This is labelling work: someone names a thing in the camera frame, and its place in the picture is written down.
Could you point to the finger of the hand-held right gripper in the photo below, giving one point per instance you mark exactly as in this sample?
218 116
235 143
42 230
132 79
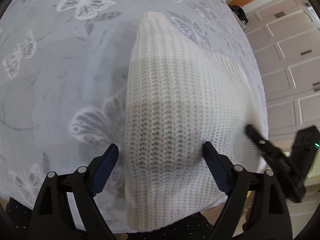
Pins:
272 152

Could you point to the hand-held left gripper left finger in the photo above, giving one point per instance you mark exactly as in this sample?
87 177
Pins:
107 165

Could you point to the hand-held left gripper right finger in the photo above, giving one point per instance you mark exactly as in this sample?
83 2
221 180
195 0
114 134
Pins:
217 167

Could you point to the white red black knit sweater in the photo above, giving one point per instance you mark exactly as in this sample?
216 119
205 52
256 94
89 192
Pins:
175 105

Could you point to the white panelled wardrobe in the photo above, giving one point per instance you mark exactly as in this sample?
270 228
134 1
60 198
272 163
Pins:
287 67

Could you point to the grey butterfly print bed cover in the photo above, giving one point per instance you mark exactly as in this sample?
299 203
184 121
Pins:
50 80

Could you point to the black bag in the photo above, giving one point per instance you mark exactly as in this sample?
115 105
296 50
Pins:
238 13

